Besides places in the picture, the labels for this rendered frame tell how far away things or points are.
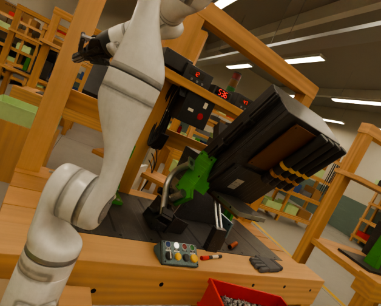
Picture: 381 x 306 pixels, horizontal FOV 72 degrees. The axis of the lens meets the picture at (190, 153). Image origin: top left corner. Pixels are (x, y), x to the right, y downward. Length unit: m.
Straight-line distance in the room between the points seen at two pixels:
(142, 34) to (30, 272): 0.42
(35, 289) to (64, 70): 0.91
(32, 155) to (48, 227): 0.83
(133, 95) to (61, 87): 0.86
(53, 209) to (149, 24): 0.33
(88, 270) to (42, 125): 0.68
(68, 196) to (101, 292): 0.51
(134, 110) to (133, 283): 0.64
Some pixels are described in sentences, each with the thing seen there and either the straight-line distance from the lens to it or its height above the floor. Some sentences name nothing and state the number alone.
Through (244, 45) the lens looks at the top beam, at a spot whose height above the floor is 1.86.
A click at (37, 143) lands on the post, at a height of 1.01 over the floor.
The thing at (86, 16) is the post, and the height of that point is 1.58.
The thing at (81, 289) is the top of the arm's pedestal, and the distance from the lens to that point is 0.83.
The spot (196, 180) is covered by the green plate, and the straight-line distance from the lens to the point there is 1.11.
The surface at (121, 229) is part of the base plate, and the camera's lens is 1.04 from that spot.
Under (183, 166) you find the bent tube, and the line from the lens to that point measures 1.18.
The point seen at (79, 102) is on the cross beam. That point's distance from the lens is 1.36.
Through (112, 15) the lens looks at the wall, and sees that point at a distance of 11.26.
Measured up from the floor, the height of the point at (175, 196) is 1.06.
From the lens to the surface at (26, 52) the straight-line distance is 10.60.
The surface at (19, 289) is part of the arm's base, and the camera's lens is 0.57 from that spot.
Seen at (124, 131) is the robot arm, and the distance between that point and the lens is 0.42.
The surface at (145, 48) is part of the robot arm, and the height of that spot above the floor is 1.44.
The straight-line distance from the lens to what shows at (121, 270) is 0.89.
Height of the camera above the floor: 1.37
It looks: 6 degrees down
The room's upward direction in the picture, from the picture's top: 25 degrees clockwise
